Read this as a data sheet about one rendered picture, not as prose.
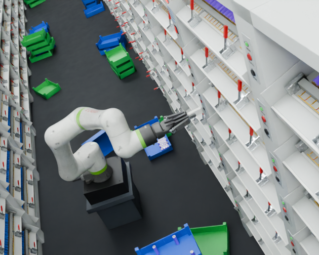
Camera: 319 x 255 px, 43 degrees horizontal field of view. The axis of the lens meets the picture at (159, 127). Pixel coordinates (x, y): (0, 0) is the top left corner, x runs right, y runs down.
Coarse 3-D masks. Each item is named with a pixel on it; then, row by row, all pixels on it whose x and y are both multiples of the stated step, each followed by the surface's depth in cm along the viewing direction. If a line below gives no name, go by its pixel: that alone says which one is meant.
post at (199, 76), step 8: (176, 16) 151; (184, 32) 156; (184, 40) 158; (192, 64) 164; (200, 72) 167; (200, 80) 169; (208, 104) 177; (208, 112) 180; (216, 136) 188; (216, 144) 199; (224, 160) 198; (224, 168) 210; (232, 184) 209; (232, 192) 222; (240, 208) 222; (240, 216) 237; (248, 232) 236
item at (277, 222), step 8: (224, 144) 192; (224, 152) 195; (232, 160) 189; (232, 168) 187; (240, 168) 181; (240, 176) 181; (248, 176) 178; (248, 184) 176; (256, 192) 171; (256, 200) 169; (264, 200) 166; (264, 208) 164; (272, 208) 159; (272, 216) 160; (272, 224) 158; (280, 224) 156; (280, 232) 154; (288, 248) 146
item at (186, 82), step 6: (168, 54) 237; (168, 60) 239; (174, 60) 237; (174, 66) 233; (174, 72) 230; (180, 72) 226; (180, 78) 222; (186, 78) 219; (186, 84) 216; (186, 90) 213; (198, 102) 200; (204, 114) 192
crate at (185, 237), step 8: (184, 224) 210; (176, 232) 211; (184, 232) 213; (160, 240) 211; (168, 240) 213; (184, 240) 211; (192, 240) 210; (136, 248) 208; (144, 248) 211; (152, 248) 212; (160, 248) 213; (168, 248) 211; (176, 248) 209; (184, 248) 208; (192, 248) 206
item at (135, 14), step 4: (132, 8) 289; (136, 12) 291; (136, 16) 293; (140, 28) 298; (144, 36) 303; (144, 40) 304; (152, 56) 313; (152, 60) 315; (160, 76) 325; (160, 80) 330; (168, 96) 337; (172, 108) 345
